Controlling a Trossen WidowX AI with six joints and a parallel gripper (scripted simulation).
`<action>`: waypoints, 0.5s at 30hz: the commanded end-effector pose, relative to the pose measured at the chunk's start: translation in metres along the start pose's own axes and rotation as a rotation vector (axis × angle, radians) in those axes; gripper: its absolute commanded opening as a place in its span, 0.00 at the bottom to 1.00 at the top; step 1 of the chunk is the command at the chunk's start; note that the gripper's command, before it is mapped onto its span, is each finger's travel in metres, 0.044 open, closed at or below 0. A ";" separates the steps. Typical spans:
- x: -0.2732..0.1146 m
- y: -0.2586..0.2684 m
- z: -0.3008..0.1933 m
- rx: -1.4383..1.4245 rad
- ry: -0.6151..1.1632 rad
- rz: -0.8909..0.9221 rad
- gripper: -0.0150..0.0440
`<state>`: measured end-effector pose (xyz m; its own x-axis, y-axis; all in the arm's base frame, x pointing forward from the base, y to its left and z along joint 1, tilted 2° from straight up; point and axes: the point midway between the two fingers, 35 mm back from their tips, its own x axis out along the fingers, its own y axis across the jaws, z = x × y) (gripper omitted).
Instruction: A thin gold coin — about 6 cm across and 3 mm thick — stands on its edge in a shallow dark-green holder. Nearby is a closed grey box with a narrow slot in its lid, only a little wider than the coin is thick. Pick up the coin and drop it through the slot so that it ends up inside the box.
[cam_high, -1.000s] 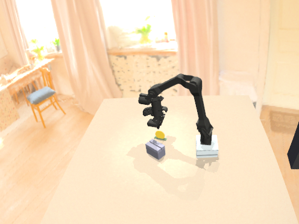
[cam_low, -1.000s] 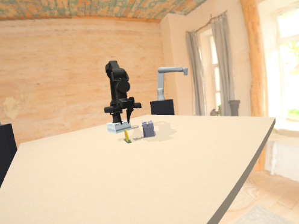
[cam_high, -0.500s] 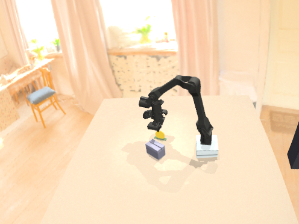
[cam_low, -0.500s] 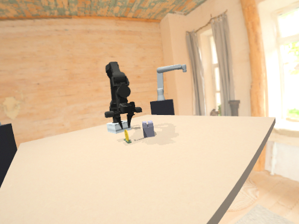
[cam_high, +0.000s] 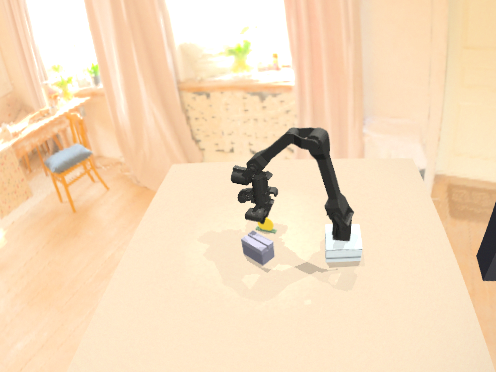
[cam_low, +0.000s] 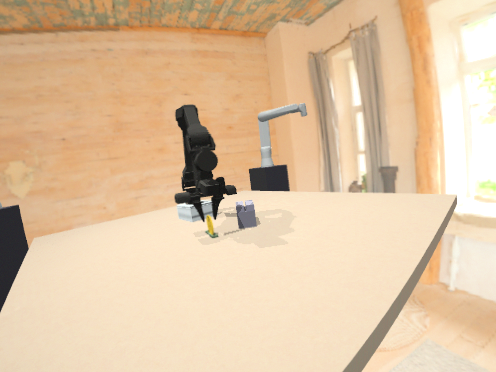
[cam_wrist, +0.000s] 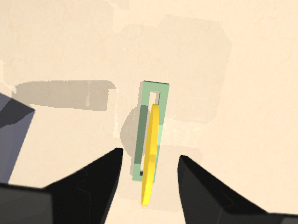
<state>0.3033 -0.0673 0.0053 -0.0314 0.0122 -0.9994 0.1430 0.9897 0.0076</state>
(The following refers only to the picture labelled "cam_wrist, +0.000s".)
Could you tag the gold coin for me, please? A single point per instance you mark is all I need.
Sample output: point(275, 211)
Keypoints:
point(150, 155)

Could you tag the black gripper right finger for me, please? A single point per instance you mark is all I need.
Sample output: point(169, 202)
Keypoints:
point(205, 199)

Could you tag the green rectangular slotted holder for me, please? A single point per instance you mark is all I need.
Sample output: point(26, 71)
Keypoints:
point(149, 86)

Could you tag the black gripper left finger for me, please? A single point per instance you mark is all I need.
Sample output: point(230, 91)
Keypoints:
point(83, 197)

